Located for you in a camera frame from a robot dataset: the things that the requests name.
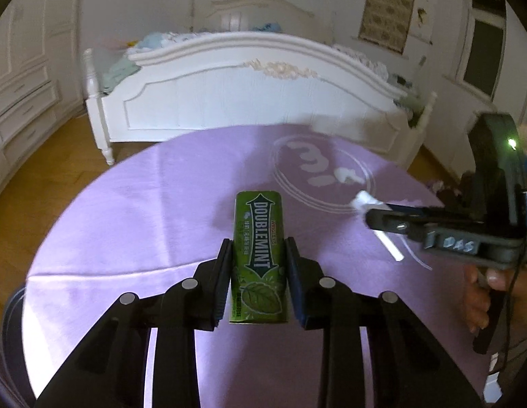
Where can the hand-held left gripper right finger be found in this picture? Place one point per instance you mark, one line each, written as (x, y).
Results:
(294, 280)

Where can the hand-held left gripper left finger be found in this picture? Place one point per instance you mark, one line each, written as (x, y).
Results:
(223, 272)

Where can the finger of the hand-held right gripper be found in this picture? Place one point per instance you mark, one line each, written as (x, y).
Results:
(395, 223)
(420, 210)

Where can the white plastic stick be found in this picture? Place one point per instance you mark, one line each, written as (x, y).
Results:
(374, 216)

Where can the green chewing gum box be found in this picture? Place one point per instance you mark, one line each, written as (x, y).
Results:
(258, 259)

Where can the person's right hand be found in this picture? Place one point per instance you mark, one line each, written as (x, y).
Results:
(478, 301)

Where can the purple round tablecloth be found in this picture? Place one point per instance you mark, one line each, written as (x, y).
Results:
(161, 204)

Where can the window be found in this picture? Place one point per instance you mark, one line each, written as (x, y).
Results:
(484, 42)

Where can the white wooden bed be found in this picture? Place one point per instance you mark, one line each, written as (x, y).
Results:
(255, 89)

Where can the light blue bedding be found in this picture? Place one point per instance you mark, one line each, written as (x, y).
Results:
(127, 63)

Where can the white panelled wardrobe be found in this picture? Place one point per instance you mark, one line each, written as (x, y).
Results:
(21, 72)

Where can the patterned wall panel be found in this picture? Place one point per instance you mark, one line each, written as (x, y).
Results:
(389, 6)

